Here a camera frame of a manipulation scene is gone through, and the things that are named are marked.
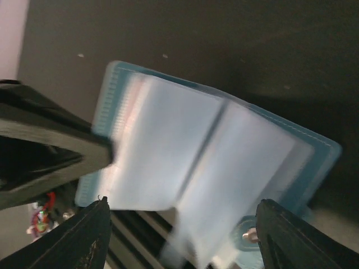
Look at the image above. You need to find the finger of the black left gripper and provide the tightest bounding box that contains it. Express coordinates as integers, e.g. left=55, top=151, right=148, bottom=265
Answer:
left=1, top=80, right=114, bottom=210

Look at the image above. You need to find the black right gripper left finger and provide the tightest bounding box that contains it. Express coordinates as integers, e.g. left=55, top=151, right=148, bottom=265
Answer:
left=1, top=196, right=112, bottom=269

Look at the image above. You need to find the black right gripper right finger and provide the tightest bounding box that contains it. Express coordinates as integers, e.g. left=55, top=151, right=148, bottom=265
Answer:
left=256, top=199, right=358, bottom=269

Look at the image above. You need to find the blue leather card holder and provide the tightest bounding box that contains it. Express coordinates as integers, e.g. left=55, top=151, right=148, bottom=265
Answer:
left=75, top=61, right=342, bottom=268

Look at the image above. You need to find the black aluminium front rail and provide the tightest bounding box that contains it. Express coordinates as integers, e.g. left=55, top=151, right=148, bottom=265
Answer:
left=107, top=209, right=176, bottom=268

